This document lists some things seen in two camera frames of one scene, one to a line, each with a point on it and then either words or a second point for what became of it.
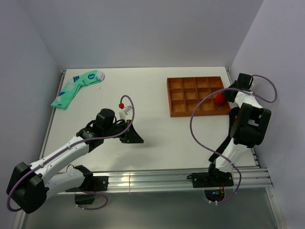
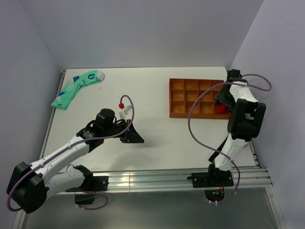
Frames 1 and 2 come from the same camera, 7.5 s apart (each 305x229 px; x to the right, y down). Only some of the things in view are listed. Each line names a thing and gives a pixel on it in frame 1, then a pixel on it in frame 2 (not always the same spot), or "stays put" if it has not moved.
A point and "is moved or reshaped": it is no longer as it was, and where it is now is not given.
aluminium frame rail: (127, 181) stays put
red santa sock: (219, 98) is moved or reshaped
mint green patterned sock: (62, 99) stays put
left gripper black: (131, 137) stays put
